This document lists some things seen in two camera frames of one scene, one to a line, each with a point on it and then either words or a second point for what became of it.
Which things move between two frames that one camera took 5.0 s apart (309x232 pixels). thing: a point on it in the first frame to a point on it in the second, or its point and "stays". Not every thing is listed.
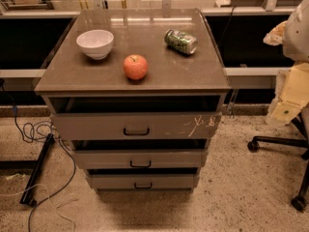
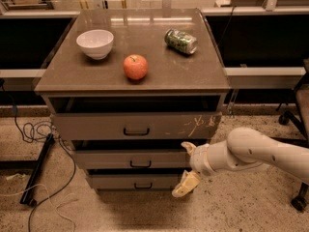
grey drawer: (109, 159) stays
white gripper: (297, 36) to (200, 159)
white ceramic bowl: (96, 43) stays
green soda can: (181, 41) stays
